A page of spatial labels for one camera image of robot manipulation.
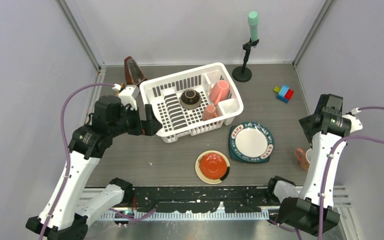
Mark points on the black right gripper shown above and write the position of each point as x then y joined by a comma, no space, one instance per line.
305,122

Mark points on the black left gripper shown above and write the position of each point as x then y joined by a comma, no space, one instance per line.
151,124

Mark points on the black patterned ceramic bowl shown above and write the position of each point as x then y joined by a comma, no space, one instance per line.
190,99

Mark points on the white plastic dish rack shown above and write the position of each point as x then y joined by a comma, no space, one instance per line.
163,94

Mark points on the small pink cup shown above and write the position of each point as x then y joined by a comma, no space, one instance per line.
209,113

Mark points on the large pink mug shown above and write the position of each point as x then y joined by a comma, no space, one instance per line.
219,92

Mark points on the white round plate with lettering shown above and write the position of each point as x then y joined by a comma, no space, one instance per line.
251,142

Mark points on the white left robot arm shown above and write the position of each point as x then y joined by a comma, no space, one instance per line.
63,218

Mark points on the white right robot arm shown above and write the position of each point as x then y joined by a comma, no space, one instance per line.
311,209

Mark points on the colourful toy blocks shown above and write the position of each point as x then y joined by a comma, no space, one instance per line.
284,93

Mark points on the brown wooden metronome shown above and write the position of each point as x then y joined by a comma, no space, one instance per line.
132,72

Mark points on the red and cream saucer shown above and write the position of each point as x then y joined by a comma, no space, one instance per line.
212,167

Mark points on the teal square plate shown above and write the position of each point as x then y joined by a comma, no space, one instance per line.
250,158

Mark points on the black microphone stand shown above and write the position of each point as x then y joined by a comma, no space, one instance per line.
242,73

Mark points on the mint green microphone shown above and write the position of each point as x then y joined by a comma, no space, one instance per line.
253,22

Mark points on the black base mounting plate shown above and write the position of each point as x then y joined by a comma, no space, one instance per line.
200,199

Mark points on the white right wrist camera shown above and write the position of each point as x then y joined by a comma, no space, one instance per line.
356,124

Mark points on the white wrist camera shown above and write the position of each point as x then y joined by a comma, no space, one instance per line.
127,94
356,124

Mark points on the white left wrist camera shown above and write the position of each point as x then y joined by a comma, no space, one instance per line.
127,94

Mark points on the slotted white cable duct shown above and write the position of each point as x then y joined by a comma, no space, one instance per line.
218,215

